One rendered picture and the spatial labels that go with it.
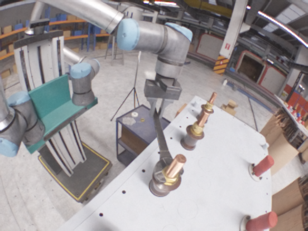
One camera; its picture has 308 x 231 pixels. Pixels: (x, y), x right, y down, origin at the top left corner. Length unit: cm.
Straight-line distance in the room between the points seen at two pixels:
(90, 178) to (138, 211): 123
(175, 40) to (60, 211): 205
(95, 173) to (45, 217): 107
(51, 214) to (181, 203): 181
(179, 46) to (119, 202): 51
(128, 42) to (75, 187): 155
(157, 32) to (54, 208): 208
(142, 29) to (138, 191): 49
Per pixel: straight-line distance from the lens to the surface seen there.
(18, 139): 65
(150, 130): 133
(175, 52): 38
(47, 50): 96
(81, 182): 164
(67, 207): 197
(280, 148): 276
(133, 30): 33
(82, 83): 90
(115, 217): 45
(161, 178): 36
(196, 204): 52
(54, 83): 94
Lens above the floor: 181
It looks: 38 degrees down
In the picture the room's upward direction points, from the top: 15 degrees clockwise
